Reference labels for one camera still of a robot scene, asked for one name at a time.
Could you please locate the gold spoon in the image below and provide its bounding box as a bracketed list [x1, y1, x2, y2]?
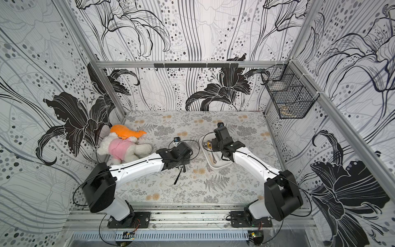
[206, 141, 217, 164]

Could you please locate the black long-handled spoon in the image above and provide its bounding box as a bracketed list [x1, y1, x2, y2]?
[174, 166, 186, 185]

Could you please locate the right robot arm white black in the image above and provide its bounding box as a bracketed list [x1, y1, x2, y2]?
[211, 122, 303, 221]

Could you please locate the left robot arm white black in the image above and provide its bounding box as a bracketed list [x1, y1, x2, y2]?
[81, 142, 193, 223]

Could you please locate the white plastic storage box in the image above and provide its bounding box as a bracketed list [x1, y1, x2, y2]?
[199, 132, 233, 171]

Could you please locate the white plush toy pink shirt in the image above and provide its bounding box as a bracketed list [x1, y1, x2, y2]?
[97, 125, 152, 165]

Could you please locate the small circuit board left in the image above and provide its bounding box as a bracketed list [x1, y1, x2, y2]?
[122, 232, 135, 240]

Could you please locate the small circuit board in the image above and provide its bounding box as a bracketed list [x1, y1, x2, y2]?
[248, 231, 264, 245]
[122, 232, 135, 240]

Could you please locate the small circuit board right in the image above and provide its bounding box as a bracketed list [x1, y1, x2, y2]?
[248, 231, 264, 245]

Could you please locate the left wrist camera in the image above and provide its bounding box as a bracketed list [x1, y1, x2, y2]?
[173, 136, 181, 147]

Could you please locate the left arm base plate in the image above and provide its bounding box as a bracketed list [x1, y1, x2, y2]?
[108, 212, 151, 229]

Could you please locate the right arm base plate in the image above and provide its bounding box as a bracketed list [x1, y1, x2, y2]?
[226, 211, 273, 228]

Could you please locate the white slotted cable duct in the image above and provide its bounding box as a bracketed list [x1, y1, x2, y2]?
[72, 230, 249, 242]

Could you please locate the black bar on back rail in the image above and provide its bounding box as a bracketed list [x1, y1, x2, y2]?
[153, 62, 239, 69]

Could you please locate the black wire wall basket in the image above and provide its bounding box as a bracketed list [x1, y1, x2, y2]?
[260, 63, 315, 119]

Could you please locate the aluminium mounting rail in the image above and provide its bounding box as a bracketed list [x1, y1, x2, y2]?
[63, 203, 318, 231]

